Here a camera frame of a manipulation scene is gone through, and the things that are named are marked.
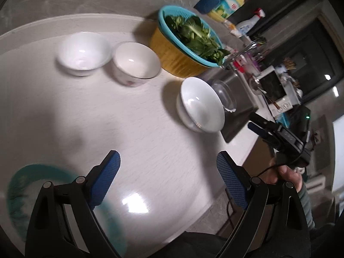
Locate small white bowl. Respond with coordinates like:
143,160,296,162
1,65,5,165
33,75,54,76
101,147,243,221
56,32,112,76

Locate metal faucet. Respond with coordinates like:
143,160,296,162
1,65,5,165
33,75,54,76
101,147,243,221
228,40,258,68

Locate white microwave oven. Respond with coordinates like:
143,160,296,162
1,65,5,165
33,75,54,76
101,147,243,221
259,67,301,117

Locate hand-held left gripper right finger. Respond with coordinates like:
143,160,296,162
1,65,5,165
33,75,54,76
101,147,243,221
215,151,312,258

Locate person's right hand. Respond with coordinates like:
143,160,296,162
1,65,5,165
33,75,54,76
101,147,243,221
262,166,305,193

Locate yellow detergent bottle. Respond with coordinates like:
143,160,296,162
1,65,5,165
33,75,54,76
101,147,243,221
208,0,254,23

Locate leafy green vegetables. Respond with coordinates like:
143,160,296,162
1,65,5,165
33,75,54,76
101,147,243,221
164,15,231,62

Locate blue cup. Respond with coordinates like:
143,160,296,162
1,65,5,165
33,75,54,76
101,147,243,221
194,0,223,14

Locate teal floral plate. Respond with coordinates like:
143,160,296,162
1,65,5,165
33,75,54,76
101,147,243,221
6,164,127,258

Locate person's right forearm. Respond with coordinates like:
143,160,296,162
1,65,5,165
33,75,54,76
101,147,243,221
296,183,316,229

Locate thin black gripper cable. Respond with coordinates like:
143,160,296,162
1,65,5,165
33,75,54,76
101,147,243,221
226,164,280,234

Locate clear glass bowl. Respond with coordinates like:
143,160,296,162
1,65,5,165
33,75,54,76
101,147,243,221
211,81,237,112

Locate white spray bottle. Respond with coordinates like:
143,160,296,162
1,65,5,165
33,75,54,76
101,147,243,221
235,8,266,37

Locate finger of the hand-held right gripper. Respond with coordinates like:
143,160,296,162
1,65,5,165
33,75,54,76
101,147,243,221
247,122,280,147
249,112,276,130

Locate large white bowl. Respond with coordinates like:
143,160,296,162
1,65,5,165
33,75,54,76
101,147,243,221
177,77,225,133

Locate teal plastic colander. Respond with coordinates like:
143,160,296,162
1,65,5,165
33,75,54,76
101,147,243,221
158,5,223,68

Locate brown-rimmed floral bowl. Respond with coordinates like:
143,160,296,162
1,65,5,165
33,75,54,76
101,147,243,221
111,41,162,87

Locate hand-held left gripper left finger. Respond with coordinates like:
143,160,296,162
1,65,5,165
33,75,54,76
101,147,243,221
25,150,121,258

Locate stainless steel sink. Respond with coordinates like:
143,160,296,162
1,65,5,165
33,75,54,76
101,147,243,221
201,67,260,143

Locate yellow plastic basin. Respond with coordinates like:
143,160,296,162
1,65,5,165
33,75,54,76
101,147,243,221
150,29,213,78

